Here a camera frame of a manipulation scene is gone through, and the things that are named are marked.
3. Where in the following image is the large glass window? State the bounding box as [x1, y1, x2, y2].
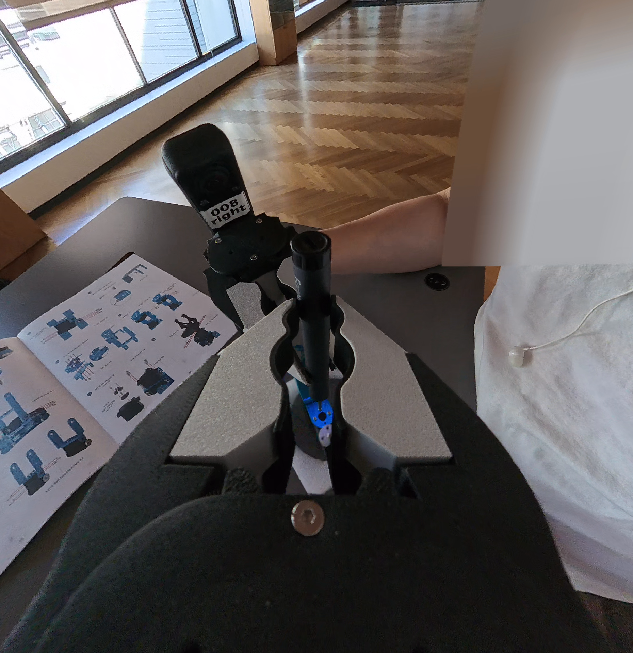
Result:
[0, 0, 258, 177]

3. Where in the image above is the dark grey desk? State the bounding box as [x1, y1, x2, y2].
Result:
[0, 196, 501, 653]

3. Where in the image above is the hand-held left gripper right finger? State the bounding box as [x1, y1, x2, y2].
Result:
[327, 297, 454, 495]

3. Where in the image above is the brown cardboard box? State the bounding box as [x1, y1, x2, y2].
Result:
[0, 181, 48, 281]

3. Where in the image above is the black electric screwdriver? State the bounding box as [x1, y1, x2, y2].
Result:
[289, 231, 343, 409]

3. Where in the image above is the light wooden pillar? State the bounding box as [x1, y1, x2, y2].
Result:
[249, 0, 298, 66]

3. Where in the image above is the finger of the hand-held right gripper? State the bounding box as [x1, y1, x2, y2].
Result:
[226, 278, 279, 335]
[270, 256, 299, 314]

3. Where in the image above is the white foam sheet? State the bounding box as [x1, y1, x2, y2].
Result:
[291, 446, 334, 496]

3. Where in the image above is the assembly instruction booklet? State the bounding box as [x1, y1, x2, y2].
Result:
[0, 252, 241, 587]

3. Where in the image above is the blue metal servo bracket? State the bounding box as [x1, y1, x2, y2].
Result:
[293, 344, 338, 432]

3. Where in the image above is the person in white shirt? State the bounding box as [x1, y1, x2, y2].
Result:
[474, 263, 633, 608]

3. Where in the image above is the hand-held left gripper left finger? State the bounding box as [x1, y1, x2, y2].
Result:
[169, 298, 298, 495]

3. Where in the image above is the white wired earphone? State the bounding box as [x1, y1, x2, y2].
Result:
[508, 286, 633, 368]

